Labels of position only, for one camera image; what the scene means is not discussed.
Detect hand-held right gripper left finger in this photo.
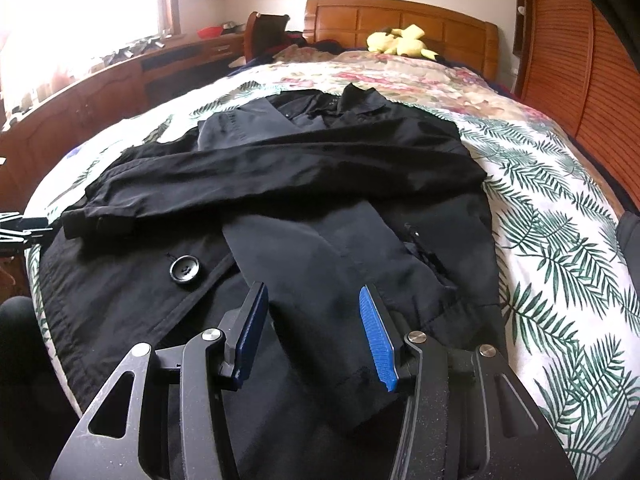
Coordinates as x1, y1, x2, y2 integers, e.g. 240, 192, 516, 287
50, 281, 271, 480

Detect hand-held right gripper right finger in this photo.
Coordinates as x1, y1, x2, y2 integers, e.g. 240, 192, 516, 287
358, 283, 567, 480

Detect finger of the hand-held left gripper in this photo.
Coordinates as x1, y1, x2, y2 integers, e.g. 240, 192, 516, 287
0, 230, 55, 253
0, 212, 51, 233

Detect black button coat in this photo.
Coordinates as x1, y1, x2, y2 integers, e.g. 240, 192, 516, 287
37, 83, 507, 480

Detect grey folded clothes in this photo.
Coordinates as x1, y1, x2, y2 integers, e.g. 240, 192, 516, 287
617, 209, 640, 352

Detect dark clothes heap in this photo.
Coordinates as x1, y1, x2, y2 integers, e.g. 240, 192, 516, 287
284, 29, 347, 56

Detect wooden desk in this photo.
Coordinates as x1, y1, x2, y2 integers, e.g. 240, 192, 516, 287
0, 34, 249, 198

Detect bed with leaf-print bedding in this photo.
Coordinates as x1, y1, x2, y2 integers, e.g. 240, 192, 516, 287
24, 76, 629, 480

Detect black tools on desk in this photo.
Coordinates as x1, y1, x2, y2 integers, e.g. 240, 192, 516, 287
101, 34, 167, 64

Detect window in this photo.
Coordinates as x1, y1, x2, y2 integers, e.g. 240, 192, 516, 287
0, 0, 182, 107

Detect floral quilt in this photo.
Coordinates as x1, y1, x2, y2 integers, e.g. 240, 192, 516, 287
224, 52, 567, 128

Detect yellow plush toy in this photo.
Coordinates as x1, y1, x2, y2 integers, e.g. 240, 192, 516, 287
367, 23, 442, 60

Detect wooden chair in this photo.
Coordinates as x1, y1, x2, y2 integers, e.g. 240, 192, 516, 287
243, 11, 291, 64

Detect wooden headboard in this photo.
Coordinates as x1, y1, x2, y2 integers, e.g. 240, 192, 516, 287
303, 0, 501, 79

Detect wooden slatted wardrobe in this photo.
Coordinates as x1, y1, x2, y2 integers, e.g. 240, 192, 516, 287
514, 0, 640, 213

